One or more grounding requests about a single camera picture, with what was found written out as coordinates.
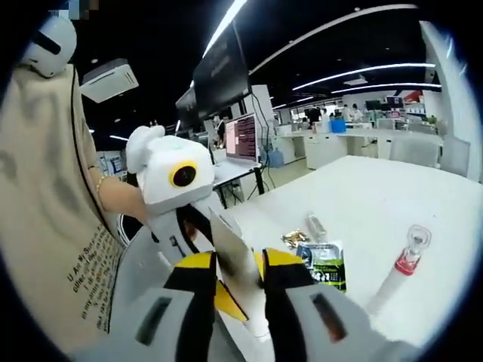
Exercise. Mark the red white display shelf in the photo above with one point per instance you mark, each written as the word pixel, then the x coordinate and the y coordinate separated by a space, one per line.
pixel 403 106

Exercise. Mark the large computer monitor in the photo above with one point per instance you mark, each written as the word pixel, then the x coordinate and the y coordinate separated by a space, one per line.
pixel 241 137

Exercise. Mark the grey office chair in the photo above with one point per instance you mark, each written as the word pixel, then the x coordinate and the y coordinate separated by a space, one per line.
pixel 139 264

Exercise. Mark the green black skincare sachet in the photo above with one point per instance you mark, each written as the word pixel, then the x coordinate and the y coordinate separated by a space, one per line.
pixel 328 277

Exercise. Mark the white skincare tube red collar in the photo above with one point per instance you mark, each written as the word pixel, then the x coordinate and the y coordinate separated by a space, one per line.
pixel 392 286

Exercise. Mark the clear skincare bottle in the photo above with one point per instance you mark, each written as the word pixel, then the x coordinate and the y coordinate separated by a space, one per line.
pixel 316 226

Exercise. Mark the blue water jug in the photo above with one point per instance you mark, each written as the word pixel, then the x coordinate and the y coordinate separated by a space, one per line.
pixel 277 157

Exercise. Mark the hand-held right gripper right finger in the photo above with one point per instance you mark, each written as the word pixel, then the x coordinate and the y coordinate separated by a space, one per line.
pixel 302 320

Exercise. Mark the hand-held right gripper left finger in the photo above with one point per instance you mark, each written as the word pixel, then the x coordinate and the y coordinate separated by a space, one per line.
pixel 166 324

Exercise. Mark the gold skincare sachet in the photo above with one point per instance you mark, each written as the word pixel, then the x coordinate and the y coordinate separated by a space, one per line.
pixel 296 237

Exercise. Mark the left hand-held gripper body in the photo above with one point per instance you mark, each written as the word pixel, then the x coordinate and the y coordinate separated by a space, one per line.
pixel 162 166

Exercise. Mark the plain white skincare tube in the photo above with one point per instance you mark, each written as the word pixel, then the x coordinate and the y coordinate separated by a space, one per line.
pixel 235 264

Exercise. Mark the grey chair back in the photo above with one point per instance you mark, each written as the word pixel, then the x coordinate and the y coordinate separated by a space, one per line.
pixel 413 151
pixel 454 156

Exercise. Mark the long white counter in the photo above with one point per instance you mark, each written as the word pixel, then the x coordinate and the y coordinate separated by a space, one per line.
pixel 324 147

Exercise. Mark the blue storage bin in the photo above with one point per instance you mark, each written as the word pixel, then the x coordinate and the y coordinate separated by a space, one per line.
pixel 338 126

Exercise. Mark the person's beige printed shirt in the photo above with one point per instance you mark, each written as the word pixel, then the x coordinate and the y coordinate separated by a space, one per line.
pixel 37 188

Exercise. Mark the ceiling air conditioner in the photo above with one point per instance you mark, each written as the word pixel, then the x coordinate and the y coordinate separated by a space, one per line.
pixel 109 79

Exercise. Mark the white monitor desk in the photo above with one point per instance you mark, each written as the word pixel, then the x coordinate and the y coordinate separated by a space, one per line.
pixel 228 171

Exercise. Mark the black overhead screen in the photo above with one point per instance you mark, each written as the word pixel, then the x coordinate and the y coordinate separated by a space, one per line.
pixel 222 75

